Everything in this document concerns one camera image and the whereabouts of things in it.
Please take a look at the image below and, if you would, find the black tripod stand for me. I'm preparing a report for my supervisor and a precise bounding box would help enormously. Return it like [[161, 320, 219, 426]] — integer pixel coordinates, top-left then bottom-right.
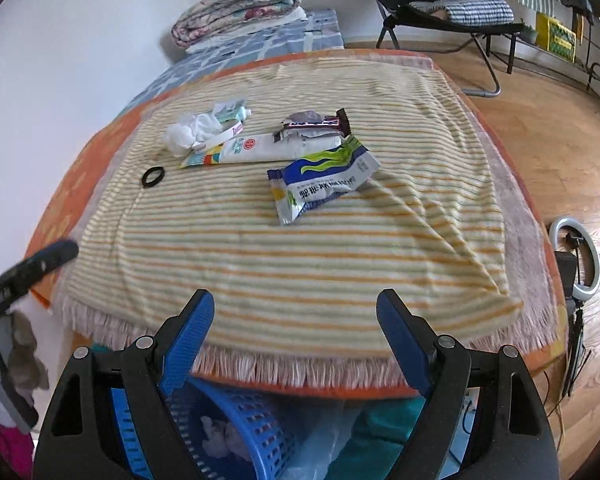
[[554, 232, 592, 401]]

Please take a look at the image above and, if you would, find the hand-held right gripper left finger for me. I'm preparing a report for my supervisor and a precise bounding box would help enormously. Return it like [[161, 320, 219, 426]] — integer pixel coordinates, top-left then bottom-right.
[[32, 288, 216, 480]]

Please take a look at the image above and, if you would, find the white toothpaste tube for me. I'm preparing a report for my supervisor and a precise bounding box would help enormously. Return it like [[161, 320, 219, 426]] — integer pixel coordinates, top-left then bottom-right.
[[180, 130, 343, 170]]

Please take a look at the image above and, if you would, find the light teal packet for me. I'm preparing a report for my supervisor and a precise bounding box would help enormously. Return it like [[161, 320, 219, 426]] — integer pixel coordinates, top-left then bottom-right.
[[212, 101, 253, 123]]

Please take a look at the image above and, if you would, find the checked cushion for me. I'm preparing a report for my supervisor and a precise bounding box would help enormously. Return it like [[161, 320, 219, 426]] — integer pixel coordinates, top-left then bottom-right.
[[410, 0, 515, 26]]

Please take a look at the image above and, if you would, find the person's left hand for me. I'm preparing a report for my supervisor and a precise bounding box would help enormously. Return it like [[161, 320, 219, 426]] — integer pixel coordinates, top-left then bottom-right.
[[7, 311, 51, 404]]

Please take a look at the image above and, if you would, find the white tissue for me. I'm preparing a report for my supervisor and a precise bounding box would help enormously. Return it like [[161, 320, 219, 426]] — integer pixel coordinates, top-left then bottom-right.
[[200, 415, 246, 461], [164, 112, 226, 156]]

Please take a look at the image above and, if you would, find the dark candy bar wrapper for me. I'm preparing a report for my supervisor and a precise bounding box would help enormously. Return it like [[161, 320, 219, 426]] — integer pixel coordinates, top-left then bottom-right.
[[272, 108, 353, 142]]

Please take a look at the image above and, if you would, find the white folded sheet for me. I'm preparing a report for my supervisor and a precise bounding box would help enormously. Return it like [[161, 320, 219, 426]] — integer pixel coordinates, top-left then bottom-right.
[[185, 7, 308, 53]]

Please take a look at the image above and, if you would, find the orange floral blanket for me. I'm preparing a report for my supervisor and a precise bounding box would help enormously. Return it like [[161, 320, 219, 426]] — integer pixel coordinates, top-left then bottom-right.
[[25, 47, 571, 401]]

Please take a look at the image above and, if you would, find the clear plastic bag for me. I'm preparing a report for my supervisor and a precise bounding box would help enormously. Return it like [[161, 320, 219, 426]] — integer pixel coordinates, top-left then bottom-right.
[[285, 400, 371, 480]]

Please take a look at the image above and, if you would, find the white ring light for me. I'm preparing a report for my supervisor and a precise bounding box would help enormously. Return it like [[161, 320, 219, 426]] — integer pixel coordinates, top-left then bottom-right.
[[549, 215, 600, 293]]

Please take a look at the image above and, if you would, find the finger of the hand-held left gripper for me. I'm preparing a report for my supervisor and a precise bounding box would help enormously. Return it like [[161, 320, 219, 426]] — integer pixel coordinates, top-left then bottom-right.
[[12, 239, 80, 292]]

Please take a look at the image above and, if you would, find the yellow crate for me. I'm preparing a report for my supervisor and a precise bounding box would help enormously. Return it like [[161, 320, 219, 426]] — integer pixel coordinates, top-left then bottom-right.
[[536, 12, 578, 63]]

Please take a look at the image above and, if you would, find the blue plastic basket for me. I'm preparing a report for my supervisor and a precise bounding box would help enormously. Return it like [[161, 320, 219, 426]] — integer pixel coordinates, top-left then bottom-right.
[[107, 375, 286, 480]]

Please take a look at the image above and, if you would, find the folded floral quilt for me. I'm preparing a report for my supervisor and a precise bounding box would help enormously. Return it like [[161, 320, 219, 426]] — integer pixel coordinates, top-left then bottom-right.
[[171, 0, 303, 50]]

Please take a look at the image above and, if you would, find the blue checked bedsheet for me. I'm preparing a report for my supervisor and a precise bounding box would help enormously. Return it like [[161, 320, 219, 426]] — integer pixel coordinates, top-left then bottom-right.
[[125, 7, 346, 111]]

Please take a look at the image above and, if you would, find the teal cloth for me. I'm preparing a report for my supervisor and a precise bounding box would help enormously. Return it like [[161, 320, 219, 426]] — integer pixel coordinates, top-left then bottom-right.
[[325, 395, 431, 480]]

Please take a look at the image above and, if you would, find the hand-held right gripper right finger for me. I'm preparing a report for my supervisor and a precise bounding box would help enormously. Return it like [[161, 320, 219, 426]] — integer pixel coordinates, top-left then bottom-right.
[[376, 288, 563, 480]]

